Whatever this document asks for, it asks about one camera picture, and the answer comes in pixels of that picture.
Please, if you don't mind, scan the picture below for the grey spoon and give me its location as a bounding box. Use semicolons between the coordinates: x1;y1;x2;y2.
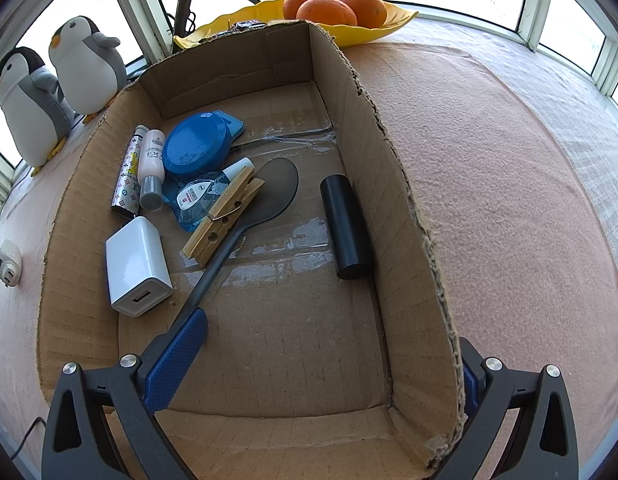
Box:
166;157;300;336

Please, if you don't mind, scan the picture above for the white socket adapter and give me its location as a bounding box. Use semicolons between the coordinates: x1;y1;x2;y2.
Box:
0;239;23;288

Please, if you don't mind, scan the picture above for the patterned white tube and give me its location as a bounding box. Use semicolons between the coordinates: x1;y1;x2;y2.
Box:
111;125;150;220

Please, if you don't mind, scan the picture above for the small penguin plush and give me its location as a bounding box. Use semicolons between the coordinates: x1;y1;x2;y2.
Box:
49;15;127;123

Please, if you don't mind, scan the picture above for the black cable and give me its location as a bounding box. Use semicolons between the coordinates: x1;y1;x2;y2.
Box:
9;416;48;461

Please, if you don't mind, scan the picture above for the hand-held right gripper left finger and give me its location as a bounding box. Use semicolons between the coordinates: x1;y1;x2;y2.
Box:
41;308;210;480

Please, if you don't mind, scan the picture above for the pile of wrapped candies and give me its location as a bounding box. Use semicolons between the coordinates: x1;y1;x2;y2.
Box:
211;19;267;38

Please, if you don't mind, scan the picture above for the large penguin plush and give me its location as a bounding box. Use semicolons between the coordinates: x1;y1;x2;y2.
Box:
0;46;77;177

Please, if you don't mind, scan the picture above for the small white grey-capped bottle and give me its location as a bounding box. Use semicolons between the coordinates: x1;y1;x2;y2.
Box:
137;129;167;211

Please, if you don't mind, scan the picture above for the white USB charger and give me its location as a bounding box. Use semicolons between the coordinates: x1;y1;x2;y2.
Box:
105;216;174;318

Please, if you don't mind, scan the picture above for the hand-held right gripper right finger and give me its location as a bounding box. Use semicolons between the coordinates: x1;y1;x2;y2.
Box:
435;337;580;480

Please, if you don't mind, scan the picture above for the blue round compact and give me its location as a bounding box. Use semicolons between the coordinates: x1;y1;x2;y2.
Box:
162;112;233;181

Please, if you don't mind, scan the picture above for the cardboard box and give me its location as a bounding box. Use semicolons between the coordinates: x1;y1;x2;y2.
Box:
36;20;467;480

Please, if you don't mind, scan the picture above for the wooden clothespin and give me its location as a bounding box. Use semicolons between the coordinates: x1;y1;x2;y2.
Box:
181;166;266;267

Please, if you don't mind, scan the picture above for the clear blue sanitizer bottle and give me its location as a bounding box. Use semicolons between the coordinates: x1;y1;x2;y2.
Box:
171;157;257;233

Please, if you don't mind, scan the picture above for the black cylinder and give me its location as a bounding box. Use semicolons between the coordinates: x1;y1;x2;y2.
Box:
320;174;374;281

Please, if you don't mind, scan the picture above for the white checked cloth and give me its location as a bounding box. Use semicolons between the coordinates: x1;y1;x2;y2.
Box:
399;12;618;241

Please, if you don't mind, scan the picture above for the black tripod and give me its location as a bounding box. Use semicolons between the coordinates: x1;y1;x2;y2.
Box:
171;0;262;51

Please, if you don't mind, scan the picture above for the yellow fruit bowl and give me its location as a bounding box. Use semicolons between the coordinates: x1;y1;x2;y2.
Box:
173;0;420;50

